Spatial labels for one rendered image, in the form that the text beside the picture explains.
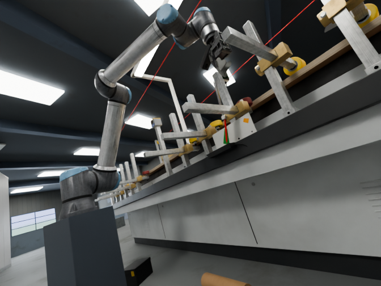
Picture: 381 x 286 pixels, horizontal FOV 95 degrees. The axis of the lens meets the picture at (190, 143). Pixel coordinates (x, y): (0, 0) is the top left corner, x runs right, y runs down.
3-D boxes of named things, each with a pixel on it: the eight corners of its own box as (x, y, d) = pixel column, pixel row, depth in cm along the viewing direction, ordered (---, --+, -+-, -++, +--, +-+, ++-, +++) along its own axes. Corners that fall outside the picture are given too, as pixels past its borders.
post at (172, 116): (189, 173, 120) (170, 112, 132) (186, 175, 123) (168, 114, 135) (193, 172, 123) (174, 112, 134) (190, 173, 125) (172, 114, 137)
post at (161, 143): (169, 176, 140) (156, 125, 151) (166, 177, 144) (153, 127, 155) (174, 175, 143) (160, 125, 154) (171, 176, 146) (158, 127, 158)
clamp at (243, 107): (245, 109, 81) (241, 100, 83) (224, 122, 91) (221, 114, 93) (252, 110, 85) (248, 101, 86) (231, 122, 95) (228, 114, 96)
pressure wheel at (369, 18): (358, 1, 63) (341, 27, 67) (384, 4, 58) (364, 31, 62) (360, 8, 66) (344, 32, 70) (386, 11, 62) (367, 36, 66)
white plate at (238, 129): (256, 131, 78) (248, 112, 80) (217, 151, 97) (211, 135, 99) (257, 131, 78) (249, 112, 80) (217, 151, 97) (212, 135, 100)
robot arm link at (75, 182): (56, 204, 99) (53, 173, 104) (86, 198, 114) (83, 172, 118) (70, 197, 93) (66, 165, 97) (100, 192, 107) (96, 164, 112)
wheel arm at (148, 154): (146, 158, 103) (144, 151, 104) (144, 159, 105) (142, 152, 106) (201, 150, 130) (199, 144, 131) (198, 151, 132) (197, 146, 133)
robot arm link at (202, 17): (197, 26, 97) (212, 13, 93) (204, 43, 94) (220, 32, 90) (189, 14, 89) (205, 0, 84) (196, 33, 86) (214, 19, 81)
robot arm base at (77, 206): (71, 216, 88) (69, 197, 90) (51, 223, 96) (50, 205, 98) (105, 207, 105) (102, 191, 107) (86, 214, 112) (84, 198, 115)
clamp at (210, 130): (210, 134, 99) (207, 126, 101) (197, 143, 109) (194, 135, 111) (217, 133, 103) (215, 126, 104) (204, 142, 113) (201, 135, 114)
